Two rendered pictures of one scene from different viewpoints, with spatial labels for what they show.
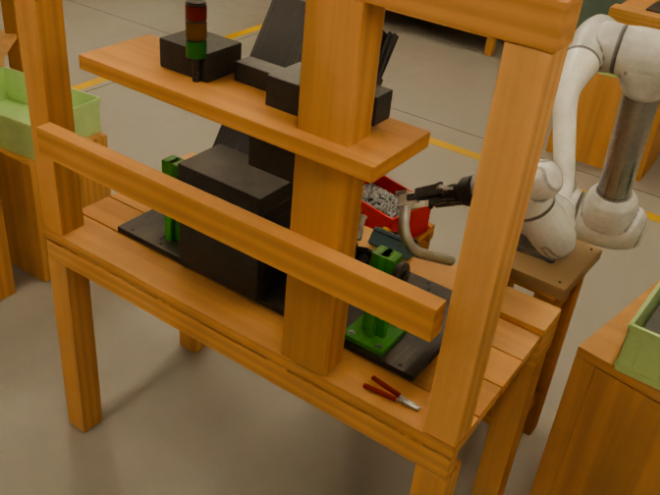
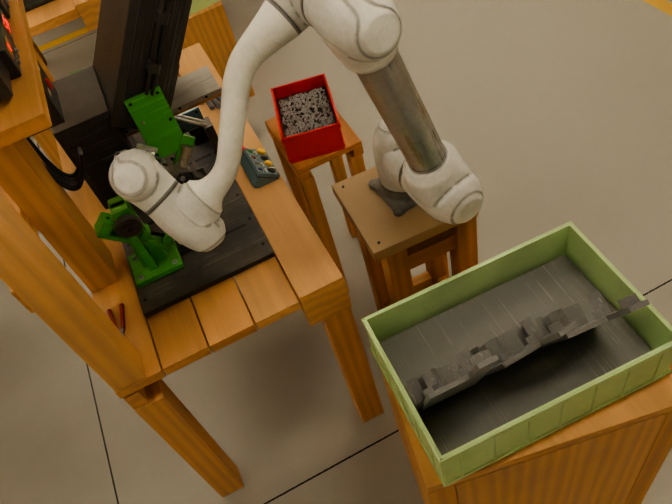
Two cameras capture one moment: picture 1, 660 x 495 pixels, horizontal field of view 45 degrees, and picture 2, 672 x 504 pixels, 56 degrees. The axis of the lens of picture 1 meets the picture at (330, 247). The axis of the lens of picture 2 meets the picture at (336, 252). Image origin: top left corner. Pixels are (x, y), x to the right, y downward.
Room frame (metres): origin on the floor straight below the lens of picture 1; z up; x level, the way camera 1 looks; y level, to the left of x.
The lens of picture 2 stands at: (1.18, -1.52, 2.30)
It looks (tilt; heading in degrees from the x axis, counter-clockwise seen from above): 49 degrees down; 47
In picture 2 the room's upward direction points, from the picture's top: 17 degrees counter-clockwise
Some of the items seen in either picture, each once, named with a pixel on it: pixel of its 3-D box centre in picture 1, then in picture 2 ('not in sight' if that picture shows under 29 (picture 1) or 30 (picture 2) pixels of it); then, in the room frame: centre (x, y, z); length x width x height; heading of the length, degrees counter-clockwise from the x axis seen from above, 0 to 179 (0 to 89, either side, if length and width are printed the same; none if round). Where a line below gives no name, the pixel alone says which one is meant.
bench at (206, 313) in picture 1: (285, 374); (210, 256); (2.02, 0.11, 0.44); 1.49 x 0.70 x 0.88; 58
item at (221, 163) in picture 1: (238, 221); (99, 138); (1.96, 0.27, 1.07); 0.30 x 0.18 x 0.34; 58
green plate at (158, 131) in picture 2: not in sight; (154, 118); (2.04, 0.01, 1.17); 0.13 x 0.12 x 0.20; 58
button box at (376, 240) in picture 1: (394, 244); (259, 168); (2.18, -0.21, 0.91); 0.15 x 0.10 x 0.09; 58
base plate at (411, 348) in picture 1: (293, 265); (166, 177); (2.02, 0.11, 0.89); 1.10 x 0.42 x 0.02; 58
